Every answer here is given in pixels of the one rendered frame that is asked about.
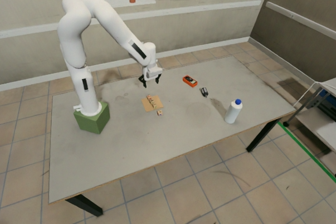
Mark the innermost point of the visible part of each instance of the tan square mat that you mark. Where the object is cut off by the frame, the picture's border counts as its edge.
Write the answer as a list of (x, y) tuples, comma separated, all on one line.
[(148, 107)]

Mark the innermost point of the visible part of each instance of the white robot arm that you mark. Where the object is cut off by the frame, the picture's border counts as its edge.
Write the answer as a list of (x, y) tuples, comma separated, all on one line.
[(69, 29)]

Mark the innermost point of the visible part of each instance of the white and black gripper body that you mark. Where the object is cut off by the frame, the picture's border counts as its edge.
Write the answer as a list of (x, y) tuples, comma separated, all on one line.
[(146, 77)]

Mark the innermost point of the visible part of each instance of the orange pocket multimeter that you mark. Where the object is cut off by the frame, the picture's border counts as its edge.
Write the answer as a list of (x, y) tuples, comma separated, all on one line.
[(190, 81)]

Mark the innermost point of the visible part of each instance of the white bottle with blue cap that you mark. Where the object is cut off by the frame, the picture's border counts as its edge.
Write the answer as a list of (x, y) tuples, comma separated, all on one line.
[(233, 111)]

